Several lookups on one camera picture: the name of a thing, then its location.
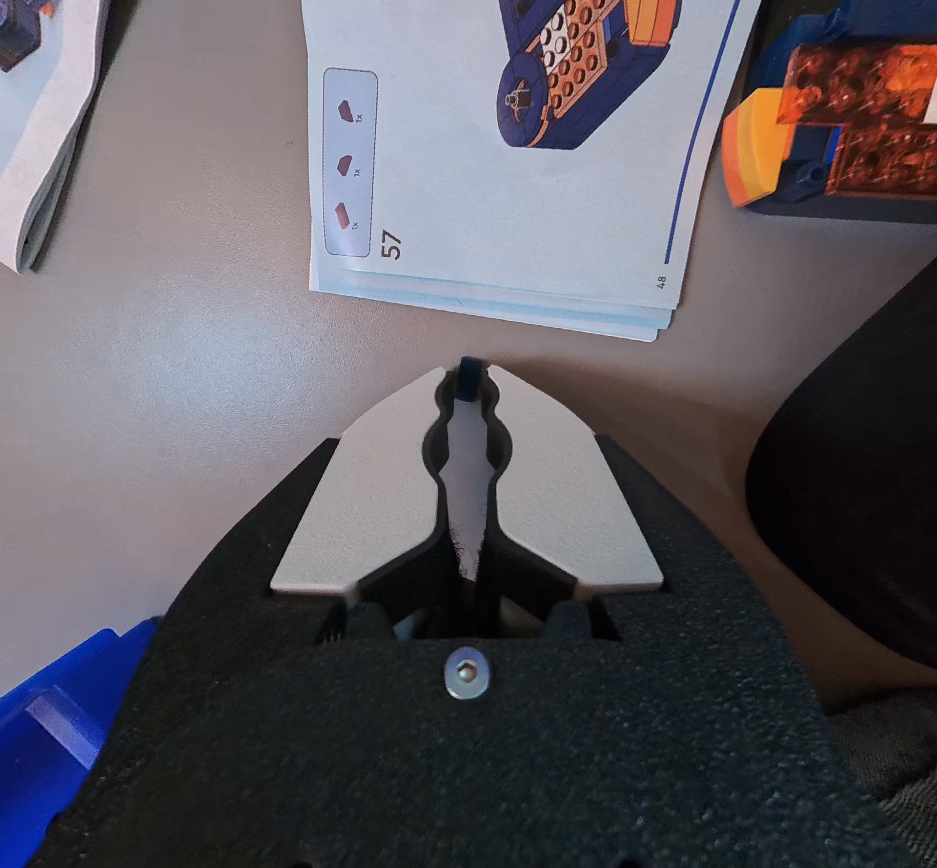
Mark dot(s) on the blue and orange brick model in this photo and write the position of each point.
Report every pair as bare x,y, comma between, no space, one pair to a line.
842,128

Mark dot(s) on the closed booklet, yellow blocks picture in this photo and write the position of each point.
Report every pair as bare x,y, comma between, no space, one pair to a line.
66,99

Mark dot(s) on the black round disc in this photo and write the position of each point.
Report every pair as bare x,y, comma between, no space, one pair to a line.
864,480

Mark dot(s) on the blue plastic bin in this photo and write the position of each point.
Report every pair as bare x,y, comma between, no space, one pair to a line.
51,736

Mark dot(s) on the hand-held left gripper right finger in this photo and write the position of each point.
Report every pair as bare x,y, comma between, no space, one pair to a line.
571,494

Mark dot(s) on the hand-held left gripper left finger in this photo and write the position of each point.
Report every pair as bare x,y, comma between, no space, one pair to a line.
366,502

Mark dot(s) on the grey mesh chair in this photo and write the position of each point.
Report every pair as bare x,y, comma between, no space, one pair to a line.
893,773

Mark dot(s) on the open instruction booklet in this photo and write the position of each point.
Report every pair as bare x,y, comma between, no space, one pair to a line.
476,187

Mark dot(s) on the small dark blue brick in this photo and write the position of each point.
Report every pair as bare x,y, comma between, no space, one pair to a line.
471,377

